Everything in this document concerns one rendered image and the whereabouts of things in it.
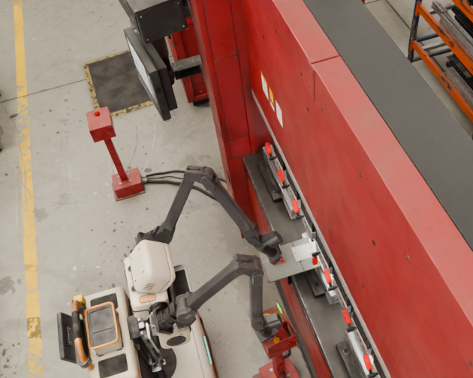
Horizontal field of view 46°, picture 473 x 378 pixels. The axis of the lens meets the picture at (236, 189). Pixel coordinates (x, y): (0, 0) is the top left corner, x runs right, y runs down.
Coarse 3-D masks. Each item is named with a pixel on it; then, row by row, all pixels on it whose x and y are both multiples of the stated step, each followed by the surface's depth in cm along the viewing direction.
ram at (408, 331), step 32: (256, 32) 249; (256, 64) 271; (288, 64) 210; (256, 96) 297; (288, 96) 225; (288, 128) 244; (320, 128) 194; (288, 160) 265; (320, 160) 207; (320, 192) 222; (352, 192) 179; (320, 224) 240; (352, 224) 191; (384, 224) 158; (352, 256) 204; (384, 256) 167; (352, 288) 218; (384, 288) 177; (416, 288) 149; (384, 320) 188; (416, 320) 157; (384, 352) 200; (416, 352) 165; (448, 352) 140
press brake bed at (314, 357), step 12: (252, 192) 350; (252, 204) 370; (264, 216) 329; (264, 228) 345; (288, 288) 319; (288, 300) 335; (288, 312) 367; (300, 312) 300; (300, 324) 315; (300, 336) 356; (312, 336) 283; (312, 348) 297; (312, 360) 311; (324, 360) 270; (312, 372) 342; (324, 372) 280
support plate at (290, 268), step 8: (304, 240) 288; (280, 248) 287; (288, 248) 286; (264, 256) 285; (288, 256) 283; (264, 264) 282; (272, 264) 282; (280, 264) 281; (288, 264) 281; (296, 264) 280; (304, 264) 280; (312, 264) 279; (272, 272) 279; (280, 272) 278; (288, 272) 278; (296, 272) 277; (272, 280) 276
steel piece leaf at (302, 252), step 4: (304, 244) 286; (308, 244) 286; (292, 248) 286; (296, 248) 286; (300, 248) 285; (304, 248) 285; (308, 248) 285; (292, 252) 282; (296, 252) 284; (300, 252) 284; (304, 252) 284; (308, 252) 283; (312, 252) 283; (296, 256) 283; (300, 256) 282; (304, 256) 282; (308, 256) 282; (296, 260) 281
